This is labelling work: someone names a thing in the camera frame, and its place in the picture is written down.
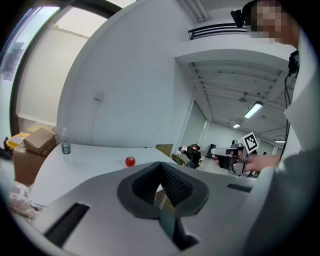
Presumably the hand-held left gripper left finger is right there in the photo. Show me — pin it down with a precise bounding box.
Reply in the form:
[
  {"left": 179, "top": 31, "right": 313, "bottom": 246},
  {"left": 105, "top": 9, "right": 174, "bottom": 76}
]
[{"left": 31, "top": 161, "right": 181, "bottom": 256}]

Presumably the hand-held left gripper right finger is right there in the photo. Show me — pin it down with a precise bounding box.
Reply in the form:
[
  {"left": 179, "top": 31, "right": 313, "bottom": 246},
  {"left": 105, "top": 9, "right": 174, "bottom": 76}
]
[{"left": 159, "top": 161, "right": 260, "bottom": 256}]

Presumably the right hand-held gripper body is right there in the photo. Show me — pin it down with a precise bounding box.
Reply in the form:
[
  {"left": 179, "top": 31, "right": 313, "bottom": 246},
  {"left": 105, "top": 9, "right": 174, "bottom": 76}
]
[{"left": 219, "top": 131, "right": 260, "bottom": 176}]

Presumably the person's right forearm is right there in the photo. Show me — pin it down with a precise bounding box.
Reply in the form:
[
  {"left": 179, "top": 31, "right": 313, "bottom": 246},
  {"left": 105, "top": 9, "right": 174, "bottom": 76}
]
[{"left": 251, "top": 153, "right": 284, "bottom": 173}]

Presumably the person's right hand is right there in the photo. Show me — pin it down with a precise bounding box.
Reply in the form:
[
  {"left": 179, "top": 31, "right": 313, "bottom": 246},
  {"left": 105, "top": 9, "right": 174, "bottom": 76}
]
[{"left": 229, "top": 149, "right": 254, "bottom": 173}]

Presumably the green bag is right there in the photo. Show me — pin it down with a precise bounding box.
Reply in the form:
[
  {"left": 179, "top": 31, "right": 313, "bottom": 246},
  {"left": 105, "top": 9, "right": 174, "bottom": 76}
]
[{"left": 171, "top": 153, "right": 190, "bottom": 167}]

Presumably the brown cardboard panel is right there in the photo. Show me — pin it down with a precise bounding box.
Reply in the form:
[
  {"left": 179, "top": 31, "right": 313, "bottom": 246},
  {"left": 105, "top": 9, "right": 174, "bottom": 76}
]
[{"left": 155, "top": 143, "right": 174, "bottom": 159}]

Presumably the clear plastic water bottle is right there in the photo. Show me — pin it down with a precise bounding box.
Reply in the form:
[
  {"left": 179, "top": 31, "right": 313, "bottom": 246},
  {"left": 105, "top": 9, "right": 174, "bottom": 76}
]
[{"left": 61, "top": 127, "right": 73, "bottom": 163}]

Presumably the person in white shirt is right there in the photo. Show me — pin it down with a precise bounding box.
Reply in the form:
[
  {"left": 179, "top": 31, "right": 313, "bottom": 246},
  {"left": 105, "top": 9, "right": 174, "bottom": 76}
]
[{"left": 243, "top": 31, "right": 320, "bottom": 256}]

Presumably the clear plastic bag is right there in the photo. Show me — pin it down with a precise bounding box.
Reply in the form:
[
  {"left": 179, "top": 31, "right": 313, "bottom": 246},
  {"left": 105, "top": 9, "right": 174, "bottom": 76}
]
[{"left": 7, "top": 181, "right": 40, "bottom": 219}]

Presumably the large cardboard box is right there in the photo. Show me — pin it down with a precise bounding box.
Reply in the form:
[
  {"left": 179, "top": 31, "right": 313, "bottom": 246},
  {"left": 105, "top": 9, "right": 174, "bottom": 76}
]
[{"left": 12, "top": 141, "right": 58, "bottom": 186}]

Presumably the small cardboard box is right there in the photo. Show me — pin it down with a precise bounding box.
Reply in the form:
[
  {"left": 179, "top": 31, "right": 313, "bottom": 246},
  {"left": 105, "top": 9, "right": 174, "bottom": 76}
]
[{"left": 23, "top": 127, "right": 57, "bottom": 154}]

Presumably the black chest device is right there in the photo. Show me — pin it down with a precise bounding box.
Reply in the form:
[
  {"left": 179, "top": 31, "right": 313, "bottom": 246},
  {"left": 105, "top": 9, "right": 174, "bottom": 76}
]
[{"left": 288, "top": 49, "right": 301, "bottom": 79}]

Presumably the black ceiling grille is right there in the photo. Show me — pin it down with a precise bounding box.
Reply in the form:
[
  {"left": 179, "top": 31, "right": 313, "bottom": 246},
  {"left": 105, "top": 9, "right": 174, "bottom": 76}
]
[{"left": 187, "top": 22, "right": 251, "bottom": 41}]

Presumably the person's head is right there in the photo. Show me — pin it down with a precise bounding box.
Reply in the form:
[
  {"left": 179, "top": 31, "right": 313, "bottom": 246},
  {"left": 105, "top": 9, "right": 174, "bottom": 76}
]
[{"left": 243, "top": 0, "right": 302, "bottom": 50}]

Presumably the black cable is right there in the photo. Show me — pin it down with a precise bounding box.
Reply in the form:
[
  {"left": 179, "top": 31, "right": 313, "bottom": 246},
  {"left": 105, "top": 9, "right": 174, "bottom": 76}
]
[{"left": 281, "top": 73, "right": 293, "bottom": 161}]

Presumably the black head camera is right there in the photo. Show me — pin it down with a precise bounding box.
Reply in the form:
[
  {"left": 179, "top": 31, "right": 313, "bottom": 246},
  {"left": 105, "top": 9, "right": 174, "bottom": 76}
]
[{"left": 230, "top": 8, "right": 247, "bottom": 29}]

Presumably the black window frame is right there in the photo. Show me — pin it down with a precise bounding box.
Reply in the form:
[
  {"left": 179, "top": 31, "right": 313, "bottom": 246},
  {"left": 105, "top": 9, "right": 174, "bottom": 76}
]
[{"left": 9, "top": 0, "right": 141, "bottom": 141}]

